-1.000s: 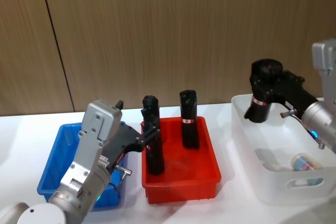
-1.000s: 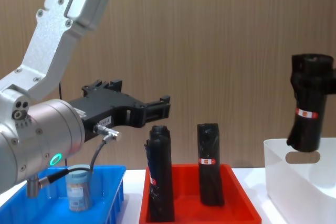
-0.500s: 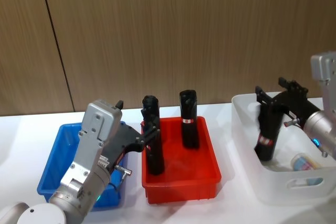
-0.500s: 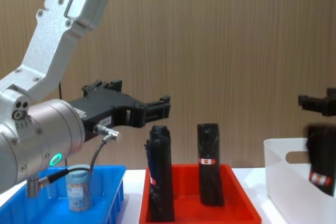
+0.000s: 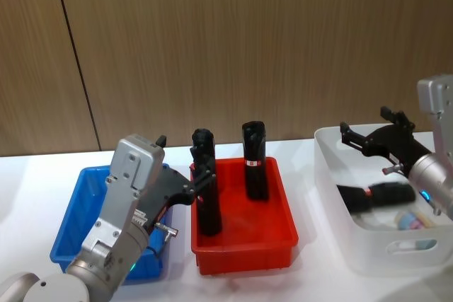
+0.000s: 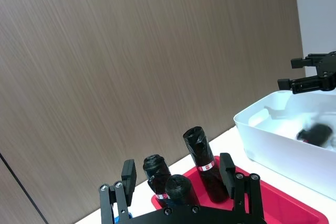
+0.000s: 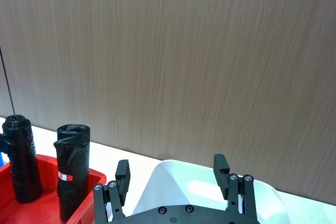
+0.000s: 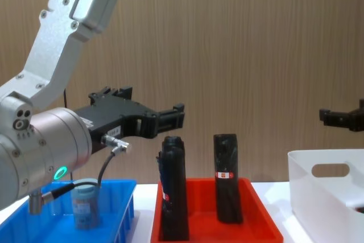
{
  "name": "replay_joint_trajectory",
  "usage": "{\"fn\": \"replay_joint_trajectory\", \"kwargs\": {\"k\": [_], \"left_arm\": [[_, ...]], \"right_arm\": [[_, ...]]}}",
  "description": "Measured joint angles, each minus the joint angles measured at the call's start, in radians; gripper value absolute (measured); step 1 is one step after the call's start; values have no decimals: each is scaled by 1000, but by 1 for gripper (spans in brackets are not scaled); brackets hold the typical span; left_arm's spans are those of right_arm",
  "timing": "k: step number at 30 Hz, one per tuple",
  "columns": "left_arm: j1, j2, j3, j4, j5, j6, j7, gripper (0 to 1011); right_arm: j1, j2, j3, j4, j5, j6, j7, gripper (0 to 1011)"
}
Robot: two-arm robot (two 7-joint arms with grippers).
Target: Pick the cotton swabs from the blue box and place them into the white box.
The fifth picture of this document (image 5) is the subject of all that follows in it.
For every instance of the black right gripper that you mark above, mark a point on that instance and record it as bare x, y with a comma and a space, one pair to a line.
396, 143

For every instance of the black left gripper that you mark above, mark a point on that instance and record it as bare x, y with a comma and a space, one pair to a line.
170, 187

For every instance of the black cloth bundle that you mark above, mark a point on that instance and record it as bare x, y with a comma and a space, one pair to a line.
209, 206

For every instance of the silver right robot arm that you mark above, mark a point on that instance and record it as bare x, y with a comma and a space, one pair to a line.
433, 174

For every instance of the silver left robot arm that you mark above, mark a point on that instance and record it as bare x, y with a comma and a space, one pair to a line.
124, 181

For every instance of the white plastic basket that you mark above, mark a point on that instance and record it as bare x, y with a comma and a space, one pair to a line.
339, 189

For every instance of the black roll with white label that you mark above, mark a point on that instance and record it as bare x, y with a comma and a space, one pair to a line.
256, 174

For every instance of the red plastic bin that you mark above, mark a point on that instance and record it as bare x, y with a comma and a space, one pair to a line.
247, 224

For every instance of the pastel coloured rolled cloth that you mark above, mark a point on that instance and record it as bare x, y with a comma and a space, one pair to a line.
414, 220

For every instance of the blue plastic bin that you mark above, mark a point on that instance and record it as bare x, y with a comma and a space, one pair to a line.
81, 217

